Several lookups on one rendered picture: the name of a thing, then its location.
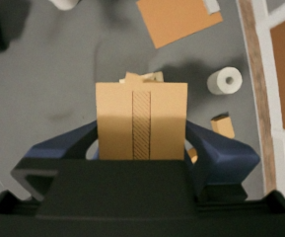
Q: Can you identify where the tan flat board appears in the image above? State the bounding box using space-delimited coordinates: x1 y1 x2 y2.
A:
147 0 221 47

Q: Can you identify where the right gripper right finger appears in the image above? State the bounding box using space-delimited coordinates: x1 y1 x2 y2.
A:
183 120 260 196

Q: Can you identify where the tan hollow tube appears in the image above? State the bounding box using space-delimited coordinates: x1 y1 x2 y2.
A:
187 148 197 162

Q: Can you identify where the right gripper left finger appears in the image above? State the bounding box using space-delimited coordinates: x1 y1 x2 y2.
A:
23 120 98 159

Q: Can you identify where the small square wooden pallet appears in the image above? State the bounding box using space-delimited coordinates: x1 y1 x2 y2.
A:
119 72 164 83

